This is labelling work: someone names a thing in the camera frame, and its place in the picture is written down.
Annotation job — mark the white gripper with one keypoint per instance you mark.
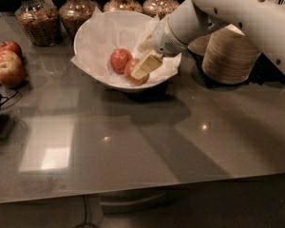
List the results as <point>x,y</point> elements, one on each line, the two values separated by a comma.
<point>163,39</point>

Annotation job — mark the red-yellow apple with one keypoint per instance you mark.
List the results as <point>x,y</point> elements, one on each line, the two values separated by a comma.
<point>11,74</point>
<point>127,73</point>

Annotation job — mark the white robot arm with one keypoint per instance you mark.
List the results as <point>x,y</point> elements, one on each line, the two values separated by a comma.
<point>262,21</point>

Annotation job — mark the red apple left in bowl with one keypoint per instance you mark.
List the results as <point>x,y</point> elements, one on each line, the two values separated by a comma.
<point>119,59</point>

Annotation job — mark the white bowl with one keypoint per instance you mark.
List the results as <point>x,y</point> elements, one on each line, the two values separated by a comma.
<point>126,83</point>

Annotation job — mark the black mat under bowl stacks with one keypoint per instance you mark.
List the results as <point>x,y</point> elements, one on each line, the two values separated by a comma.
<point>263,72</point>

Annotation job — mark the red apple middle of pile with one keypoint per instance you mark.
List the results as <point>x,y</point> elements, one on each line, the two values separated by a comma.
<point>9,56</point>

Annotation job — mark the rear stack of paper bowls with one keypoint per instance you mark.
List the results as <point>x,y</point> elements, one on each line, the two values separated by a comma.
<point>199,45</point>

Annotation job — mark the white paper liner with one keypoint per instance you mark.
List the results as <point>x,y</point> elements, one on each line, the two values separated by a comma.
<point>98,45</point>

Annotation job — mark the glass jar of cereal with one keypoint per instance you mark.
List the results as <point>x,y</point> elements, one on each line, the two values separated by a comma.
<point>159,7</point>
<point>40,21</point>
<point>128,5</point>
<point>74,13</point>

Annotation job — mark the glass jar of cereal far left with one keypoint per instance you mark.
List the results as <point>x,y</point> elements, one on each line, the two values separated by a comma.
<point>40,21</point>

